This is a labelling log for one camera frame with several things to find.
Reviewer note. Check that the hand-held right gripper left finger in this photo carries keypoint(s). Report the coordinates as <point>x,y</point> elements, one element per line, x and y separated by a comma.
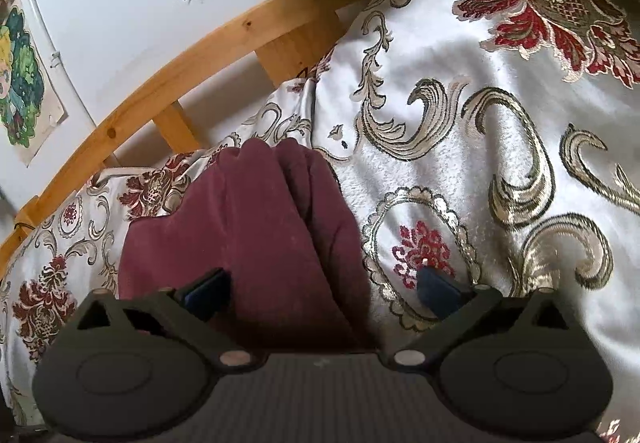
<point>210,294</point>

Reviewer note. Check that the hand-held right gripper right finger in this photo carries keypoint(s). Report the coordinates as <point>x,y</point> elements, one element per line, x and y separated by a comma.
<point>436,294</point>

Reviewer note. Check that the maroon garment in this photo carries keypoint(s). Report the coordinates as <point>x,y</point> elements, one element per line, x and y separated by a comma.
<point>250,243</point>

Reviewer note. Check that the white floral bedspread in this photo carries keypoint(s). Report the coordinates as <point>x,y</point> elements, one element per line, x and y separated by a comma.
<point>475,148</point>

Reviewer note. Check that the wooden bed frame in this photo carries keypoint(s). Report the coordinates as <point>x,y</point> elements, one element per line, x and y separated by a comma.
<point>200,58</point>

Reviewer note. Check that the green figure wall poster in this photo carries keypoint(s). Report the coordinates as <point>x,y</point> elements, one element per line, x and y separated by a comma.
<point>22,83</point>

